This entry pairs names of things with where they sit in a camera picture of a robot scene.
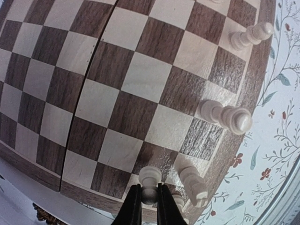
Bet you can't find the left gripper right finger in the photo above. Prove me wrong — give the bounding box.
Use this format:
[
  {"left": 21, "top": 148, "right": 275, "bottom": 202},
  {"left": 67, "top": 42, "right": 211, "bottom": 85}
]
[{"left": 157, "top": 183, "right": 187, "bottom": 225}]

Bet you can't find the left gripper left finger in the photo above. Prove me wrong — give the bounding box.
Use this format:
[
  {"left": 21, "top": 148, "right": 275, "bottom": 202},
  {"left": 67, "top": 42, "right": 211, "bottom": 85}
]
[{"left": 113, "top": 184, "right": 142, "bottom": 225}]

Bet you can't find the light chess rook piece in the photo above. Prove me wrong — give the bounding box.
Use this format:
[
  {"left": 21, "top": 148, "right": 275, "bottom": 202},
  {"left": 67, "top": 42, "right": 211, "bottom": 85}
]
[{"left": 172, "top": 194, "right": 189, "bottom": 225}]

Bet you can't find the light chess bishop piece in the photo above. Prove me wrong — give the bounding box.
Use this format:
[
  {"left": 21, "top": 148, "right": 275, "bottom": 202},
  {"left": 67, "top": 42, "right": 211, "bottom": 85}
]
[{"left": 174, "top": 156, "right": 208, "bottom": 208}]

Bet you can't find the white plastic compartment tray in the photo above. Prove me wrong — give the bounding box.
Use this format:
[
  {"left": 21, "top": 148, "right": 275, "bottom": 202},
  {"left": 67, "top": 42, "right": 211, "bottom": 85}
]
[{"left": 0, "top": 159, "right": 113, "bottom": 225}]

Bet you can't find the light chess king piece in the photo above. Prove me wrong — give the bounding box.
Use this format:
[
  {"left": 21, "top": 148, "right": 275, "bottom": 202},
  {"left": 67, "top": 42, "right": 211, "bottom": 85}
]
[{"left": 198, "top": 100, "right": 253, "bottom": 135}]

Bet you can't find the wooden chess board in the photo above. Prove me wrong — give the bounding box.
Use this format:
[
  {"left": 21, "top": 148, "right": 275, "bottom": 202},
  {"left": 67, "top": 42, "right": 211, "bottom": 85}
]
[{"left": 0, "top": 0, "right": 276, "bottom": 212}]

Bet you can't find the pile of dark chess pieces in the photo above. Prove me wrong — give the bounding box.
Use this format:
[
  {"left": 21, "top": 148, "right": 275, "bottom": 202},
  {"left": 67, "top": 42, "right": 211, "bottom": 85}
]
[{"left": 32, "top": 203, "right": 59, "bottom": 225}]

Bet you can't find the floral patterned table mat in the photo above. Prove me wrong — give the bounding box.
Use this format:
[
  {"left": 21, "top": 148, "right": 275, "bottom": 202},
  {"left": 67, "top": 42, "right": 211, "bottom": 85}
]
[{"left": 197, "top": 0, "right": 300, "bottom": 225}]

